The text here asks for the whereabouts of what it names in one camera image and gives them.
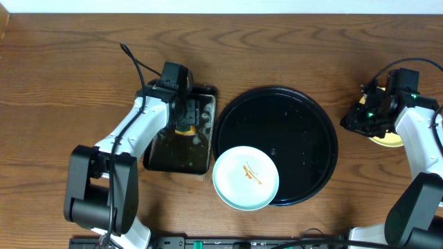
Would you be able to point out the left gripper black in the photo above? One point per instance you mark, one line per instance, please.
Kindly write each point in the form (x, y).
(190, 110)

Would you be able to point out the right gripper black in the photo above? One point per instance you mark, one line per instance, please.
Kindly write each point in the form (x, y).
(353, 123)

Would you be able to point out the orange green scrub sponge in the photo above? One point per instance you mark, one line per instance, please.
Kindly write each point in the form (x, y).
(185, 130)

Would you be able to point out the yellow plate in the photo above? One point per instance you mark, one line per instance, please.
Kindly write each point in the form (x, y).
(390, 139)

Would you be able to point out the light blue plate front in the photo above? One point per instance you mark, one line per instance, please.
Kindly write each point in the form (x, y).
(245, 178)

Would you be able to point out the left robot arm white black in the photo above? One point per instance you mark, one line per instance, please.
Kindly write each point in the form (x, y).
(102, 184)

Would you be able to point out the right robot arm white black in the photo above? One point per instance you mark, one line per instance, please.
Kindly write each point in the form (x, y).
(412, 221)

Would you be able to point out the black rectangular soapy water tray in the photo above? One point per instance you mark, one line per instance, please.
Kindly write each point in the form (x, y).
(189, 154)

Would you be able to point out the round black serving tray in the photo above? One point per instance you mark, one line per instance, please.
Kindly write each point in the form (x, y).
(289, 127)

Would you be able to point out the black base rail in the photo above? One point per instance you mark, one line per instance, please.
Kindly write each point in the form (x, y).
(202, 243)

